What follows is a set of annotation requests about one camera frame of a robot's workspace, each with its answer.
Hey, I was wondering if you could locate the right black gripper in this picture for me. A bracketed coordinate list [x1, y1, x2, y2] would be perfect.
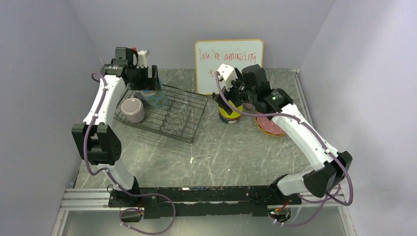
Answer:
[214, 71, 257, 115]

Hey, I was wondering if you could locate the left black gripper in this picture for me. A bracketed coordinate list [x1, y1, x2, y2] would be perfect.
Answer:
[128, 64, 161, 91]

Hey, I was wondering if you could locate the blue butterfly mug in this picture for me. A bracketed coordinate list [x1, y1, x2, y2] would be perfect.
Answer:
[141, 90, 167, 109]

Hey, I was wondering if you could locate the yellow-green bowl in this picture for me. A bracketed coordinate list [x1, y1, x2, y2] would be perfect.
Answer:
[219, 100, 243, 116]

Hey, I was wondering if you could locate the teal white dotted bowl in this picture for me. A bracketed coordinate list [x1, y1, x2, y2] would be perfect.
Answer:
[219, 113, 241, 124]

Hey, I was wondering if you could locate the grey lilac mug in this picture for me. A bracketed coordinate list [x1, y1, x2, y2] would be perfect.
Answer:
[120, 98, 145, 123]

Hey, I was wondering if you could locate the yellow polka dot plate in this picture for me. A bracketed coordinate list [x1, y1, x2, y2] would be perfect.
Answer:
[254, 114, 287, 138]

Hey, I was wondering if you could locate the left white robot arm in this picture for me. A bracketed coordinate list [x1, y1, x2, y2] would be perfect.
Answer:
[71, 47, 161, 207]

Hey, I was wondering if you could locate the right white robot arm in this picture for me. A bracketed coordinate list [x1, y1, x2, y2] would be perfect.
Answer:
[213, 64, 353, 204]

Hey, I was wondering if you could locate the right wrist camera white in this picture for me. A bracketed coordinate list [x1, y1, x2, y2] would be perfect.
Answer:
[217, 63, 238, 91]

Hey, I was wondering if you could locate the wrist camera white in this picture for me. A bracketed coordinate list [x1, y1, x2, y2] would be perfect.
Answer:
[217, 63, 238, 91]
[136, 50, 150, 68]

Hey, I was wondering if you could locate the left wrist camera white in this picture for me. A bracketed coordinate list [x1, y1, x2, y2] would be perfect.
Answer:
[136, 50, 150, 68]

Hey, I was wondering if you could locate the grey wire dish rack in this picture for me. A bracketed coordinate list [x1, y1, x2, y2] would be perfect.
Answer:
[114, 85, 208, 143]

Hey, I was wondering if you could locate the whiteboard with yellow frame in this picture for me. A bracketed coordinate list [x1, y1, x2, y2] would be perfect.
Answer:
[195, 39, 264, 95]

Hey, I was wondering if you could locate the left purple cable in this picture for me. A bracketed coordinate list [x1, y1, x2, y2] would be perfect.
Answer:
[83, 72, 177, 236]

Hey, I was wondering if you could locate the black base frame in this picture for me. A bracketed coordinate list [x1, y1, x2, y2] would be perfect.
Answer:
[108, 185, 301, 219]

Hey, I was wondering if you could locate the aluminium rail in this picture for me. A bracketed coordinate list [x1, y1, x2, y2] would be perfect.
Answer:
[60, 188, 127, 211]

